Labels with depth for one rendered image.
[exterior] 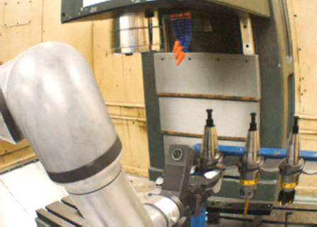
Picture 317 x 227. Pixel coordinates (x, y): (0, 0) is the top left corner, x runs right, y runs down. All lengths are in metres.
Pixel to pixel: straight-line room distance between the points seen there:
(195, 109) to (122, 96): 0.82
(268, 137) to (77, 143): 1.13
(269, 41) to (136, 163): 1.31
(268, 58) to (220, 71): 0.23
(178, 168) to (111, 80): 1.59
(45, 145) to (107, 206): 0.09
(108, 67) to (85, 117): 1.89
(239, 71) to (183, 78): 0.26
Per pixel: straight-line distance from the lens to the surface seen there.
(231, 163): 0.73
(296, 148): 0.68
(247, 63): 1.29
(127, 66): 2.10
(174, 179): 0.65
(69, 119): 0.30
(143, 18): 0.93
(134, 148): 2.20
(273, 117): 1.34
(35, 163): 1.98
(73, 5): 0.90
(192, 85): 1.41
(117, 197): 0.34
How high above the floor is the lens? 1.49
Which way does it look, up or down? 12 degrees down
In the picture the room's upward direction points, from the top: 4 degrees counter-clockwise
